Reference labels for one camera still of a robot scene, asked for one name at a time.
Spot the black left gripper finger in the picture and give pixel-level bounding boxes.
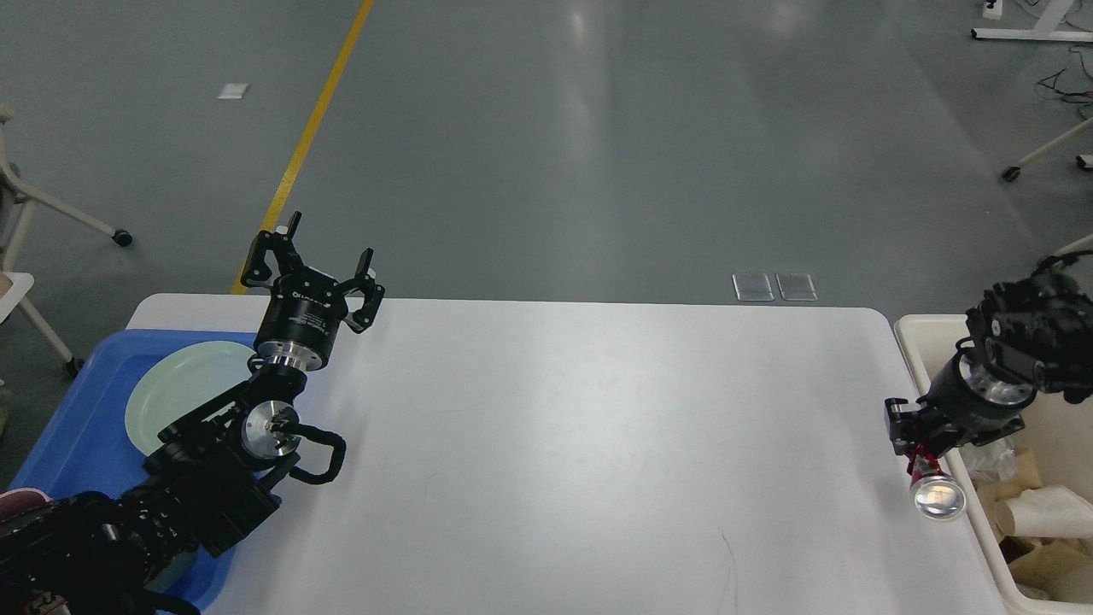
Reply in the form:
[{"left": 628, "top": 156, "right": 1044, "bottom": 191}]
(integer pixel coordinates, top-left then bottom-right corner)
[
  {"left": 240, "top": 213, "right": 312, "bottom": 296},
  {"left": 331, "top": 249, "right": 386, "bottom": 334}
]

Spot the white table base far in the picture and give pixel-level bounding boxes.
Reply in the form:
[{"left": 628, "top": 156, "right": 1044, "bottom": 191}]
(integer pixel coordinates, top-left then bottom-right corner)
[{"left": 969, "top": 1, "right": 1092, "bottom": 45}]

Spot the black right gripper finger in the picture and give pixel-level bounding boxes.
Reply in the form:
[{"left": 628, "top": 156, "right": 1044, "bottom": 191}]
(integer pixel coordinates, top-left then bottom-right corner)
[
  {"left": 967, "top": 415, "right": 1026, "bottom": 448},
  {"left": 885, "top": 397, "right": 961, "bottom": 458}
]

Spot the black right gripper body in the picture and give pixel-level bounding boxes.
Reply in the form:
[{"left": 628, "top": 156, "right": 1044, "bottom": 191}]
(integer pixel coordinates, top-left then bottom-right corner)
[{"left": 919, "top": 353, "right": 1037, "bottom": 448}]

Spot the white paper cup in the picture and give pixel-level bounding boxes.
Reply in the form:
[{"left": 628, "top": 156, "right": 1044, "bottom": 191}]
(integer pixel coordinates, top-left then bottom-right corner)
[{"left": 994, "top": 485, "right": 1092, "bottom": 540}]

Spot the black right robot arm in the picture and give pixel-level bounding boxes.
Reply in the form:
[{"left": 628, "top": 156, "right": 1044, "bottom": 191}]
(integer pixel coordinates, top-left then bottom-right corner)
[{"left": 885, "top": 249, "right": 1092, "bottom": 459}]

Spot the red snack wrapper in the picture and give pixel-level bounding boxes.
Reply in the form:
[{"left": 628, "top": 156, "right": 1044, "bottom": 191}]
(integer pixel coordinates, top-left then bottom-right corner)
[{"left": 907, "top": 453, "right": 968, "bottom": 522}]

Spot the pink mug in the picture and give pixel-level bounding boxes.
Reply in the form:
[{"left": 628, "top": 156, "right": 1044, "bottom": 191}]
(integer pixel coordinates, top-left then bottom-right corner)
[{"left": 0, "top": 488, "right": 52, "bottom": 522}]

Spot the beige plastic bin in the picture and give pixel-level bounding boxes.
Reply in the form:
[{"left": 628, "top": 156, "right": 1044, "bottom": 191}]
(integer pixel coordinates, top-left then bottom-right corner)
[{"left": 894, "top": 314, "right": 1092, "bottom": 614}]

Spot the white rolling chair left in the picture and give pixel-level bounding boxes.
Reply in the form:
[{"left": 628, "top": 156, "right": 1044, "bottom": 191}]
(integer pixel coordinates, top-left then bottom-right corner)
[{"left": 1, "top": 103, "right": 134, "bottom": 272}]

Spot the white rolling chair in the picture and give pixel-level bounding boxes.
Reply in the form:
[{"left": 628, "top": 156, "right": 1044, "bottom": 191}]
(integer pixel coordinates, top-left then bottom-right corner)
[
  {"left": 1, "top": 103, "right": 134, "bottom": 272},
  {"left": 1000, "top": 118, "right": 1092, "bottom": 257}
]

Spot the light green plate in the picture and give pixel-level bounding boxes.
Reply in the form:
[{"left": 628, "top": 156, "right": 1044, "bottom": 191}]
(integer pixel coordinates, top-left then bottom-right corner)
[{"left": 124, "top": 340, "right": 252, "bottom": 456}]

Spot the aluminium foil tray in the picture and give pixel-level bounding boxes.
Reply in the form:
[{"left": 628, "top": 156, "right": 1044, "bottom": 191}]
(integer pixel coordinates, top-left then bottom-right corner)
[{"left": 960, "top": 436, "right": 1018, "bottom": 483}]

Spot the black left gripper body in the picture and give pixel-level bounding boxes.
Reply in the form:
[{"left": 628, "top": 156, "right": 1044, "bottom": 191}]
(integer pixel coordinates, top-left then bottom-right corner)
[{"left": 254, "top": 285, "right": 348, "bottom": 372}]

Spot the blue plastic tray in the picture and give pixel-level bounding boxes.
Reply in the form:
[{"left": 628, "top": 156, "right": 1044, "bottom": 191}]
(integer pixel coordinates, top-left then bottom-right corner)
[{"left": 0, "top": 329, "right": 266, "bottom": 612}]

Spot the small clear floor plate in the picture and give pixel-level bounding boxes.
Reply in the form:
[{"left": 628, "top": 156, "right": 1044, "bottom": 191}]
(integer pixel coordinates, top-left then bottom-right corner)
[{"left": 733, "top": 273, "right": 775, "bottom": 301}]

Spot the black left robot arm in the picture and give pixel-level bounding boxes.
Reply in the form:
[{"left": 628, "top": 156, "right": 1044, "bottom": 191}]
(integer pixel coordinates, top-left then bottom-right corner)
[{"left": 3, "top": 213, "right": 385, "bottom": 614}]

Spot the brown paper bag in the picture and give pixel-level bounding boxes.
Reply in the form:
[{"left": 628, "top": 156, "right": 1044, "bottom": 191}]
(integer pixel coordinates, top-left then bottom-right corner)
[{"left": 973, "top": 445, "right": 1090, "bottom": 602}]

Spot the white rolling chair right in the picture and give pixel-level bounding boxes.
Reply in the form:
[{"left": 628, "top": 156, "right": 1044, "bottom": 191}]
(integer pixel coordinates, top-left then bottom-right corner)
[{"left": 1000, "top": 118, "right": 1092, "bottom": 257}]

